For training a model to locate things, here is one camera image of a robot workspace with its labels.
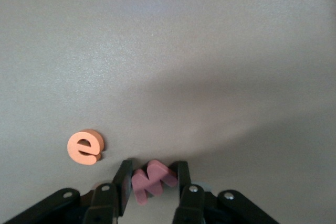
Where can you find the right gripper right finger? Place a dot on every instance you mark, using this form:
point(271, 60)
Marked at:
point(189, 203)

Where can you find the pink foam letter w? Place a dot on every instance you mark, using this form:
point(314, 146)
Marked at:
point(152, 182)

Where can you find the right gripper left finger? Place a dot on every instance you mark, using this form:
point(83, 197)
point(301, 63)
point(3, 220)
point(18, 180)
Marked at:
point(105, 203)

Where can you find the orange foam letter e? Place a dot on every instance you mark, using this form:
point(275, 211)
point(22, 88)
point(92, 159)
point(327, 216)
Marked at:
point(73, 150)

